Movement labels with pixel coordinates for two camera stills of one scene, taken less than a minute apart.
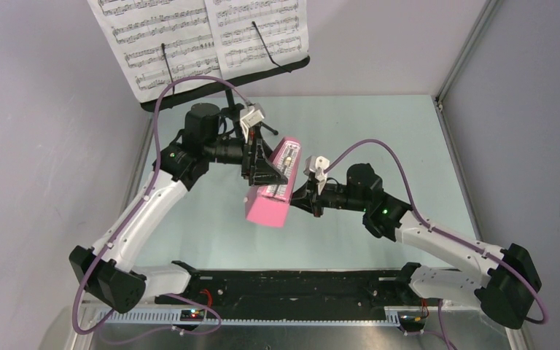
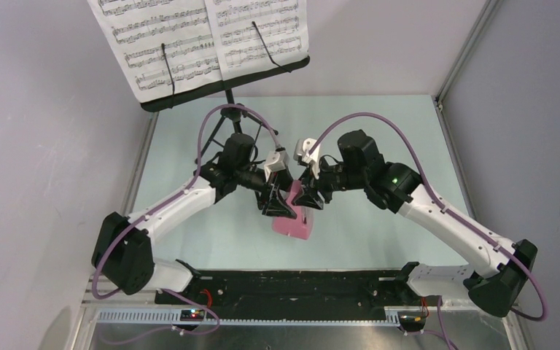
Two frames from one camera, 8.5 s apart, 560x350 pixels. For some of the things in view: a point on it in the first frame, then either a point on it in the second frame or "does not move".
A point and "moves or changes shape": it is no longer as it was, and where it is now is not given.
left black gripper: (256, 165) -> (275, 204)
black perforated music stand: (224, 87) does not move
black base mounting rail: (292, 289) does not move
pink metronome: (268, 205) moves or changes shape
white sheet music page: (155, 41) does not move
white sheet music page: (251, 35) does not move
